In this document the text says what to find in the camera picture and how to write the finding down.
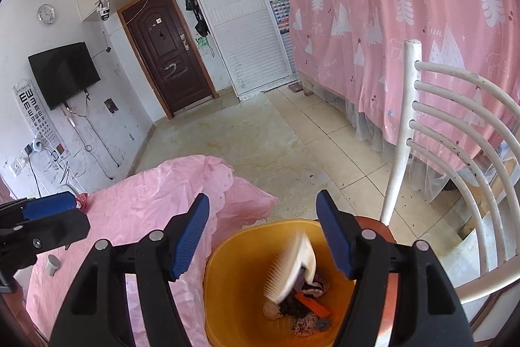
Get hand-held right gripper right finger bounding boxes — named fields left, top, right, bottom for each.
left=316, top=190, right=476, bottom=347

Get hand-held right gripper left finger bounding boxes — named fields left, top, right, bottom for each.
left=48, top=193, right=211, bottom=347

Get black cable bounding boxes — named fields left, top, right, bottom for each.
left=65, top=89, right=121, bottom=180

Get black and pink wrapper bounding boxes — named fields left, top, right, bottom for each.
left=301, top=276, right=331, bottom=297

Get orange plastic bin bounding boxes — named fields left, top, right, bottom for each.
left=203, top=219, right=401, bottom=347

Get patterned wrapper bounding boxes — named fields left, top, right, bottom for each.
left=290, top=312, right=332, bottom=338

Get pink tree-print curtain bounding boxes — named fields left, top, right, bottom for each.
left=284, top=0, right=520, bottom=174

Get pink plastic tablecloth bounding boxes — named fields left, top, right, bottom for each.
left=25, top=154, right=279, bottom=347

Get white hair brush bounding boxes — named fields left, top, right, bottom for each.
left=262, top=231, right=318, bottom=305

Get white slatted wardrobe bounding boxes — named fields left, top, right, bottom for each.
left=184, top=0, right=303, bottom=100

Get small white cup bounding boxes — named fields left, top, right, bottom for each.
left=46, top=254, right=62, bottom=277

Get white metal chair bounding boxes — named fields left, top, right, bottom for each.
left=353, top=39, right=520, bottom=331

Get hanging black bags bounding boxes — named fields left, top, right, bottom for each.
left=185, top=0, right=210, bottom=38

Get orange packet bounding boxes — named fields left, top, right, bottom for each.
left=294, top=292, right=332, bottom=317

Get brown entrance door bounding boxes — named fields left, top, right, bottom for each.
left=118, top=0, right=220, bottom=120

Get round wall clock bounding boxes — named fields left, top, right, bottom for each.
left=38, top=4, right=56, bottom=25

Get black wall television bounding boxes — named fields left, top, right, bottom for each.
left=28, top=42, right=101, bottom=111

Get eye chart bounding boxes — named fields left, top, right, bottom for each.
left=12, top=81, right=70, bottom=163

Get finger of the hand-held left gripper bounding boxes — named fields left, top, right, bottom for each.
left=0, top=208, right=91, bottom=285
left=0, top=193, right=79, bottom=228

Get round beige powder puff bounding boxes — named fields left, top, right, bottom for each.
left=263, top=300, right=285, bottom=320

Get white mesh bed skirt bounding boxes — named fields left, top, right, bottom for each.
left=303, top=79, right=451, bottom=202

